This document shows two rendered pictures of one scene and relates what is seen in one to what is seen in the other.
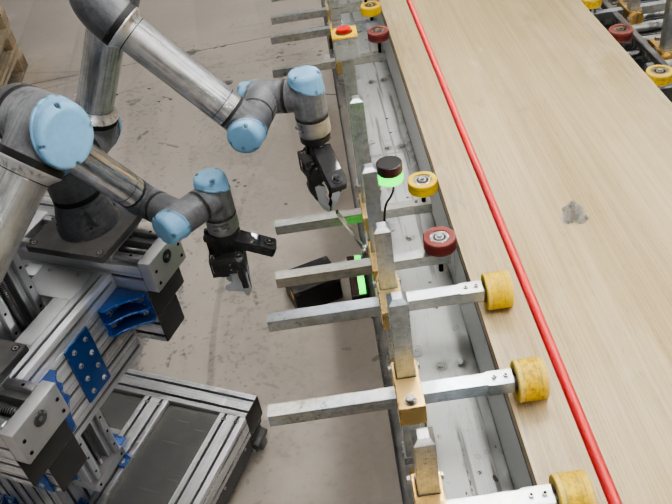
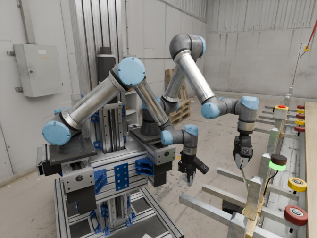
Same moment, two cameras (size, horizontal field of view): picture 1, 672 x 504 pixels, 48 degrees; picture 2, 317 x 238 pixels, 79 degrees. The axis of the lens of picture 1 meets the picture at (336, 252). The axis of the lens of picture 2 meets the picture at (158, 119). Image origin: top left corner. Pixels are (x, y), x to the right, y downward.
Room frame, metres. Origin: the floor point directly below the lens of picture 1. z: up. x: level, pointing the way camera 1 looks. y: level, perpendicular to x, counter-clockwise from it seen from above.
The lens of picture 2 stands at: (0.54, -0.13, 1.52)
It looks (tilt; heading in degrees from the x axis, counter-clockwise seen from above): 18 degrees down; 34
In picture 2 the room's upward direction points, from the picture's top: straight up
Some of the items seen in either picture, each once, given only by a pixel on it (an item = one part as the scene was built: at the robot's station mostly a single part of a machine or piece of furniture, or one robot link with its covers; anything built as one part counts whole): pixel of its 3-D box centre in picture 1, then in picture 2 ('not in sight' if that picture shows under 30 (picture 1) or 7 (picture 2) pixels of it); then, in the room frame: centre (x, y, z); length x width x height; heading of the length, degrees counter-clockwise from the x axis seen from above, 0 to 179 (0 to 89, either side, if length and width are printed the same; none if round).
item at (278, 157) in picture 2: (392, 200); (274, 178); (1.44, -0.15, 1.01); 0.06 x 0.06 x 0.22; 88
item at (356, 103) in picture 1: (365, 175); (267, 167); (1.69, -0.11, 0.92); 0.04 x 0.04 x 0.48; 88
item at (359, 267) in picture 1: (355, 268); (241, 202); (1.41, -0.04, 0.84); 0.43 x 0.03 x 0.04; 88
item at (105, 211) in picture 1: (82, 206); (151, 124); (1.52, 0.58, 1.09); 0.15 x 0.15 x 0.10
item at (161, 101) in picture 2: (66, 163); (152, 107); (1.52, 0.58, 1.21); 0.13 x 0.12 x 0.14; 164
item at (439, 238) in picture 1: (440, 252); (293, 221); (1.40, -0.25, 0.85); 0.08 x 0.08 x 0.11
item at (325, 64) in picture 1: (329, 64); (273, 133); (2.65, -0.10, 0.80); 0.44 x 0.03 x 0.04; 88
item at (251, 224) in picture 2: (390, 298); (247, 225); (1.17, -0.10, 0.95); 0.14 x 0.06 x 0.05; 178
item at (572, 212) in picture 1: (574, 210); not in sight; (1.40, -0.59, 0.91); 0.09 x 0.07 x 0.02; 154
